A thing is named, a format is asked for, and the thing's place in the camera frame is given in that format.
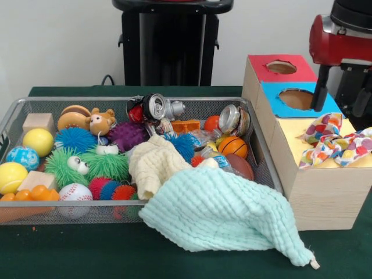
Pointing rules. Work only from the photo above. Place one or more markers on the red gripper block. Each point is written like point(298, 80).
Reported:
point(331, 49)

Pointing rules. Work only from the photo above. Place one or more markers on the colourful dotted cloth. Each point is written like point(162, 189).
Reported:
point(334, 145)

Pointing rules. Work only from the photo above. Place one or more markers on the mint green waffle cloth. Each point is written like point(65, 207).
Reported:
point(221, 209)

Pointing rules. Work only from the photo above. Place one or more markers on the cream waffle cloth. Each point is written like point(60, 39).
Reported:
point(155, 165)

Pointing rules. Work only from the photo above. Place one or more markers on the wooden box with three holes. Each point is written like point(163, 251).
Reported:
point(325, 197)

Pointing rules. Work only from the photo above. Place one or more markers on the black upright stand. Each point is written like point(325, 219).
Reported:
point(344, 84)

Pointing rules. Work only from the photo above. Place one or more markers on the purple spiky ball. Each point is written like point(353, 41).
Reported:
point(126, 135)

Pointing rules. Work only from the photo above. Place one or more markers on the small brown teddy bear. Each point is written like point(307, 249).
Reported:
point(101, 120)

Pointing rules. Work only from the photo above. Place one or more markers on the blue spiky rubber ball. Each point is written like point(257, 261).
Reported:
point(75, 139)

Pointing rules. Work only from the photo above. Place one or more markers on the toy hamburger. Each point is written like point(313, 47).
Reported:
point(71, 117)

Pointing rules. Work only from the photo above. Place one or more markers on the white baseball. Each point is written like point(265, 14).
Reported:
point(76, 193)

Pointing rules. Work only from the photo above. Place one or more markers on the dark green table cloth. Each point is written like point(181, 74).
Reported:
point(87, 255)

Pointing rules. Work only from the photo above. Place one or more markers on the blue globe ball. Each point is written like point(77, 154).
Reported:
point(22, 159)

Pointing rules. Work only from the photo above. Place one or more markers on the yellow tennis ball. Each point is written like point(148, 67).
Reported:
point(11, 178)

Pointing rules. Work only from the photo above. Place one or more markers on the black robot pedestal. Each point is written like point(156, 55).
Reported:
point(174, 43)

